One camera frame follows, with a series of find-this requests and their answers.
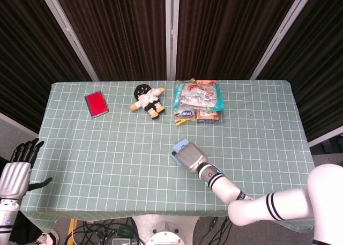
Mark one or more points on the blue orange carton box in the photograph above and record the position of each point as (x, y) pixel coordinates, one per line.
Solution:
(207, 117)

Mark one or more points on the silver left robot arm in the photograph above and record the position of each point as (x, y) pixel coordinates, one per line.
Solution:
(8, 215)

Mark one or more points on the black white plush doll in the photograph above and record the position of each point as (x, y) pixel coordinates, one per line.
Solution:
(148, 100)

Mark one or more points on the small green box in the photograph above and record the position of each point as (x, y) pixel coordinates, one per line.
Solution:
(123, 231)

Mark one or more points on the white partition post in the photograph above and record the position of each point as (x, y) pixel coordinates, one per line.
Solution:
(69, 33)
(171, 33)
(281, 33)

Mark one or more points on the white sneaker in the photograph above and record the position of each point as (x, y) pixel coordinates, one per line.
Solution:
(48, 238)

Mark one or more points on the clear snack bag teal edges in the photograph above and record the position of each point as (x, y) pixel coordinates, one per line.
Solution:
(198, 97)

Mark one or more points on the black trouser leg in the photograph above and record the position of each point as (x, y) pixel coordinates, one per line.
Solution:
(25, 227)

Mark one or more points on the yellow floor strip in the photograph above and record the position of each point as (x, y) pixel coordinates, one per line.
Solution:
(71, 227)

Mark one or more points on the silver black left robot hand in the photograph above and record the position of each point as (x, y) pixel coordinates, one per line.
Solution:
(14, 178)

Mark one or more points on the silver packet blue label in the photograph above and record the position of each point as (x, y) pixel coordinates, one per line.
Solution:
(185, 115)

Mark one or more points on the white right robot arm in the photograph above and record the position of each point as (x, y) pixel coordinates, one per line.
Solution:
(241, 199)

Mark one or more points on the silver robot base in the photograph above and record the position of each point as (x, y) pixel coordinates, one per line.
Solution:
(166, 231)

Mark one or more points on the white partition base rail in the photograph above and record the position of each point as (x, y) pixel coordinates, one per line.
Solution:
(325, 140)

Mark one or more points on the light blue small object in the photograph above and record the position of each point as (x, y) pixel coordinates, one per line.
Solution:
(180, 146)

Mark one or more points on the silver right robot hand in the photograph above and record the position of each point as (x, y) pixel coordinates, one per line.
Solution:
(193, 159)

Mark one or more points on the green checked tablecloth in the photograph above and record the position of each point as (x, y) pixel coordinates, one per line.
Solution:
(134, 162)

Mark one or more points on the red card case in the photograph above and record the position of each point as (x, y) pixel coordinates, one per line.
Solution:
(97, 104)

